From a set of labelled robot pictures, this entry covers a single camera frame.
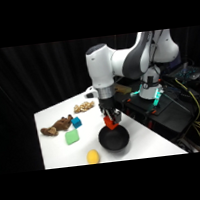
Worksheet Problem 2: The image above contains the yellow lemon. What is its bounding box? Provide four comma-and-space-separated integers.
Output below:
86, 148, 101, 166

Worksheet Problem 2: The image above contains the blue cube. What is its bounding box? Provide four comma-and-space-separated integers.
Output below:
70, 115, 84, 129

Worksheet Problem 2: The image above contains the green foam block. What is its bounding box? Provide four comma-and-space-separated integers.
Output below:
63, 128, 82, 146

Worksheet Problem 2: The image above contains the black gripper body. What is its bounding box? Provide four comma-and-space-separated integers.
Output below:
97, 96, 119, 118

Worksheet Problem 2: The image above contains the brown plush toy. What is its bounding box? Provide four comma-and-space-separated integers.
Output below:
39, 113, 76, 139

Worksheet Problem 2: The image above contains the black robot stand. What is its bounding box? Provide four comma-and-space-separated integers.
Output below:
111, 74, 200, 144

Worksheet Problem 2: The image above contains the electronics box with green lights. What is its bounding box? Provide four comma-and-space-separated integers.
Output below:
171, 63, 200, 85

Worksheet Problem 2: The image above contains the black bowl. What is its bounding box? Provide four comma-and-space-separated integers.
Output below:
96, 122, 132, 154

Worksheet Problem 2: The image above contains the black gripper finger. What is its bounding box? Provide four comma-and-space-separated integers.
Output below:
111, 107, 123, 125
101, 108, 111, 122

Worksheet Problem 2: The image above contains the red cube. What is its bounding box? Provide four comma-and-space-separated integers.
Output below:
103, 114, 121, 132

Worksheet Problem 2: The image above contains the yellow cable bundle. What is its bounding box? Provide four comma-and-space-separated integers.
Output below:
173, 75, 200, 147

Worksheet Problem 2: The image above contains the tan wrist camera mount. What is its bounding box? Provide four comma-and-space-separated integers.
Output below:
113, 82, 134, 97

